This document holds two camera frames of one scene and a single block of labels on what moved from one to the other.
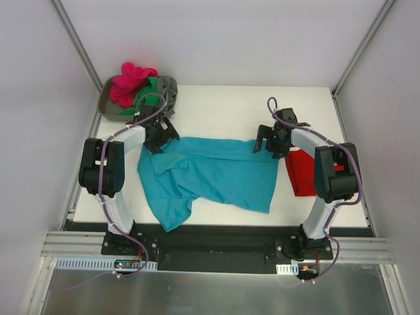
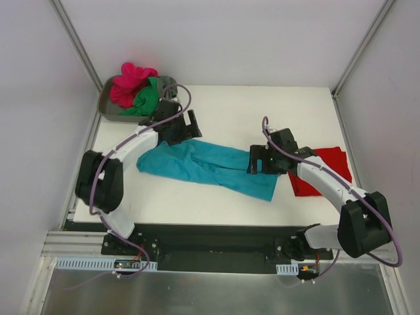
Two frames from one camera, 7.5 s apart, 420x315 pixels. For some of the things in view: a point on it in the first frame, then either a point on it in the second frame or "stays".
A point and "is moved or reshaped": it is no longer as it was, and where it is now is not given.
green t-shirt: (148, 94) stays
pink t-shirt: (124, 87) stays
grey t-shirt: (168, 88) stays
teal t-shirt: (226, 170) is moved or reshaped
